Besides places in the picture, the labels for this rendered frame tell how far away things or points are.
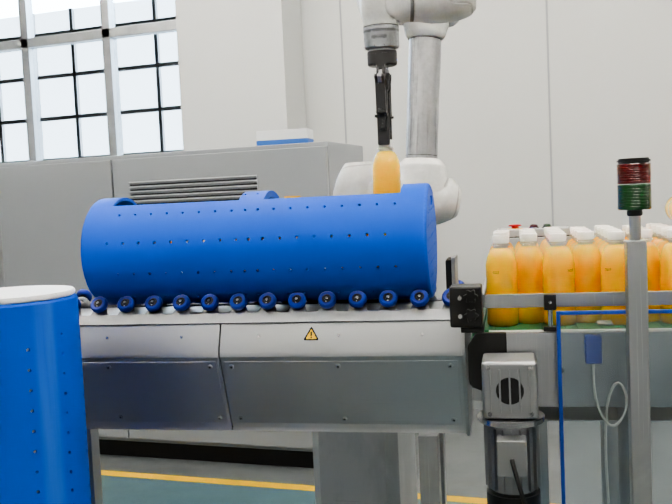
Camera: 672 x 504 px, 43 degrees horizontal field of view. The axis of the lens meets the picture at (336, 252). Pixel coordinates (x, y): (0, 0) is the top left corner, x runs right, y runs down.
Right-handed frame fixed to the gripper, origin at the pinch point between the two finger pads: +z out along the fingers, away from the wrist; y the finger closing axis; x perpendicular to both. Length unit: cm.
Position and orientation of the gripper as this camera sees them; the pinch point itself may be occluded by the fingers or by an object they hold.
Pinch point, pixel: (384, 131)
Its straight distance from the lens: 218.4
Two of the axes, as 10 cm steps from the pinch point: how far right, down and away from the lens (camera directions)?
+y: -2.0, 0.8, -9.8
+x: 9.8, -0.2, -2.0
